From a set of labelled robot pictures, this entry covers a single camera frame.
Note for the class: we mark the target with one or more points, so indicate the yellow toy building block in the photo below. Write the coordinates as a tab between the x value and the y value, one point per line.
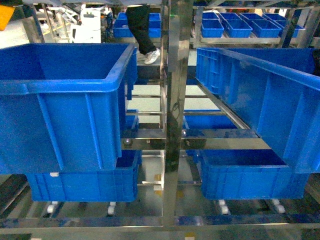
6	13

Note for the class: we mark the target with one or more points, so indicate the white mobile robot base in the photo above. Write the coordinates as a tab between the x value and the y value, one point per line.
88	29

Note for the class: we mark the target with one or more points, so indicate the blue bin lower left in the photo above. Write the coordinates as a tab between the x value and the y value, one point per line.
118	185

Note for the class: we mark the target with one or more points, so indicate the blue crate behind right bin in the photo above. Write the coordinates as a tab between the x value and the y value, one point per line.
208	68

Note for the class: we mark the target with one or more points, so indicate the blue bin lower right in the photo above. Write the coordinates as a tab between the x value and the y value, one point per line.
247	175

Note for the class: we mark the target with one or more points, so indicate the large blue bin upper left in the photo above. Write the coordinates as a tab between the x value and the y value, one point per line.
63	106

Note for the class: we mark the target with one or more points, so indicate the large blue bin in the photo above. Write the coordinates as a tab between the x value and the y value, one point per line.
63	106
275	92

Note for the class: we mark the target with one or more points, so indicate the small blue bin far shelf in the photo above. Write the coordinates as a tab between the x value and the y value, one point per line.
211	28
237	28
265	29

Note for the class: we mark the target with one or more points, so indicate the person leg black trousers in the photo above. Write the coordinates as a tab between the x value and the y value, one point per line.
138	24

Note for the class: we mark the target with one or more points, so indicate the large blue bin upper right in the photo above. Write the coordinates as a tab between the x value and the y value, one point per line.
275	92

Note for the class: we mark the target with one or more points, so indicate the stainless steel rack frame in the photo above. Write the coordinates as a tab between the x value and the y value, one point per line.
169	196

